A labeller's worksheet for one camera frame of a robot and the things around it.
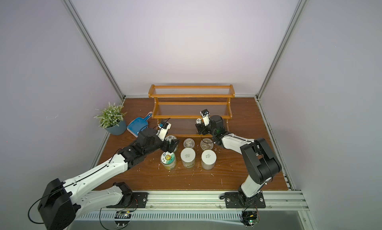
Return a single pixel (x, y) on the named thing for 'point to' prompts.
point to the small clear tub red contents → (189, 143)
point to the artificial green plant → (110, 116)
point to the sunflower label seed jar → (168, 160)
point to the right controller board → (249, 218)
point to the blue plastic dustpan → (139, 124)
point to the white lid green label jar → (188, 155)
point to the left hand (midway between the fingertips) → (175, 136)
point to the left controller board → (122, 218)
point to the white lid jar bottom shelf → (208, 158)
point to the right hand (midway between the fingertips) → (203, 119)
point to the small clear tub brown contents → (206, 144)
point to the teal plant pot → (117, 130)
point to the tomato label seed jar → (199, 121)
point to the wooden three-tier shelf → (181, 105)
